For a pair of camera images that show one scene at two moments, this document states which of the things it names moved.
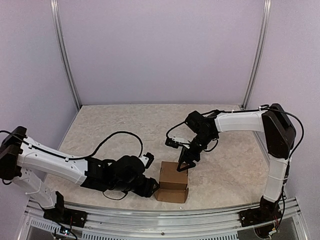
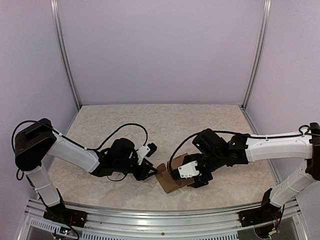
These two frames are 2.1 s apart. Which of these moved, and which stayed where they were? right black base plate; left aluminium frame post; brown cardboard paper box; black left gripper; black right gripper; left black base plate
Moved: black left gripper; black right gripper; brown cardboard paper box
Stayed: left black base plate; left aluminium frame post; right black base plate
